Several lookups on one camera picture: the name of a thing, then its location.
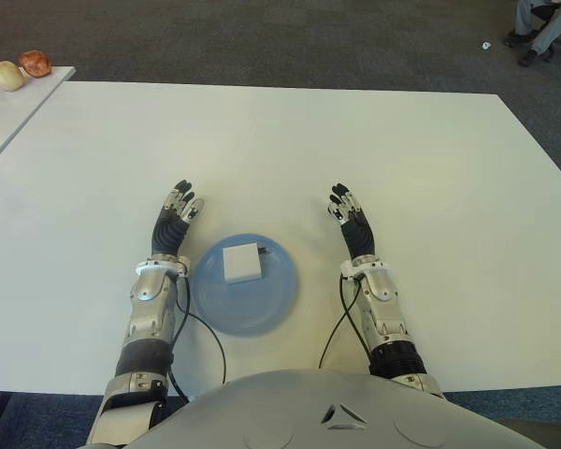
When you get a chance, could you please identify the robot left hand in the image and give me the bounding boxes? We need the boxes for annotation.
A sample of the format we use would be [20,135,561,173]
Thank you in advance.
[149,179,206,257]

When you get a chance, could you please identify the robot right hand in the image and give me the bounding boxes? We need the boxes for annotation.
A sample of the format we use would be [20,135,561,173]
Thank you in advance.
[325,182,378,259]

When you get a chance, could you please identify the white charger cube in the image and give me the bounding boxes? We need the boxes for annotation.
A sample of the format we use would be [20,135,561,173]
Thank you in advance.
[222,242,268,285]

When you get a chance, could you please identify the blue plastic plate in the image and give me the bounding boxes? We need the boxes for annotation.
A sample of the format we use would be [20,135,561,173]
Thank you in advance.
[190,232,303,337]

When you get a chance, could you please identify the grey robot torso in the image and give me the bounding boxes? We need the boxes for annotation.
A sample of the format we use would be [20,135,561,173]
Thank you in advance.
[135,368,551,449]

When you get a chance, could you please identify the white side table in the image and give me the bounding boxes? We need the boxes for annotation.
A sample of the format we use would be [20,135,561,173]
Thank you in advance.
[0,66,76,175]

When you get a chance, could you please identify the reddish brown bread roll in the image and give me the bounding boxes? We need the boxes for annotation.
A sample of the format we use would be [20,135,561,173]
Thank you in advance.
[18,50,52,78]

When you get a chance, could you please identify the seated person legs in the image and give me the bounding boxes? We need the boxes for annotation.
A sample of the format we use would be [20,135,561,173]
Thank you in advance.
[503,0,561,67]

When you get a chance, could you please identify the black office chair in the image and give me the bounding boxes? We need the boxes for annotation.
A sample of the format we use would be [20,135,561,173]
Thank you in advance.
[525,0,561,60]

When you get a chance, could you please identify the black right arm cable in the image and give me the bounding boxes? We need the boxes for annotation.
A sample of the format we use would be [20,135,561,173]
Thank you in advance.
[317,273,373,370]

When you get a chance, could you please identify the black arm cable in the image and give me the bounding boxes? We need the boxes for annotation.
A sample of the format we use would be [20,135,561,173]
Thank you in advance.
[170,275,229,403]
[317,273,373,370]

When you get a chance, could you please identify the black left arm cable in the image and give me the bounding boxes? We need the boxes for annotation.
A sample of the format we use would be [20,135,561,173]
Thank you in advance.
[170,275,229,403]

